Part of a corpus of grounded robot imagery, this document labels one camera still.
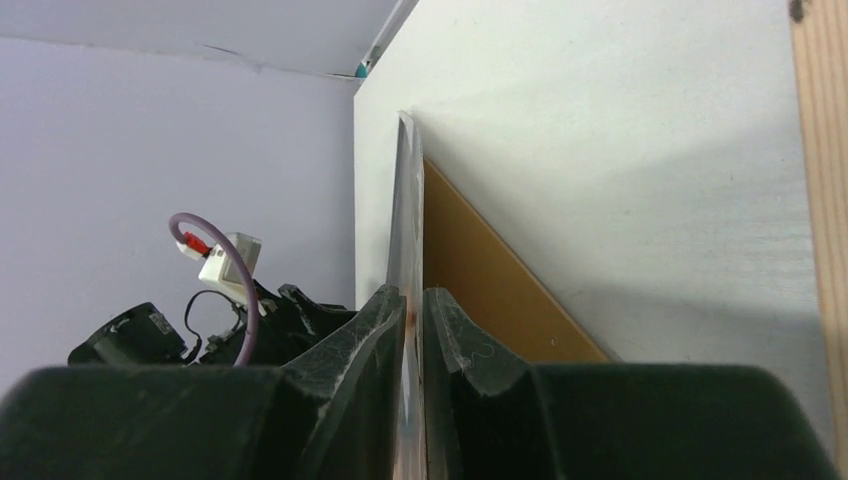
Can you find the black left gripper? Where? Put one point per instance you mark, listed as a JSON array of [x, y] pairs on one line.
[[292, 324]]

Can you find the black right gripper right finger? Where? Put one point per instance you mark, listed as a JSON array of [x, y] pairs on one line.
[[492, 415]]

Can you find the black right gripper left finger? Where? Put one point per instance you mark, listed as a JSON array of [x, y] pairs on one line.
[[328, 414]]

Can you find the clear plastic sheet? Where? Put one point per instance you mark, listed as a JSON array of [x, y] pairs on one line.
[[405, 271]]

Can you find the light wooden picture frame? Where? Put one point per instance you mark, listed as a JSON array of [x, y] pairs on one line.
[[819, 39]]

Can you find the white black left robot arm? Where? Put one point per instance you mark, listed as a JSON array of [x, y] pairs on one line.
[[139, 336]]

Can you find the brown backing board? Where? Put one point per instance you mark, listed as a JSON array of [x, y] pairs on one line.
[[464, 254]]

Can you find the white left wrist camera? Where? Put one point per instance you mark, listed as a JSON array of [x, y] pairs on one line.
[[219, 271]]

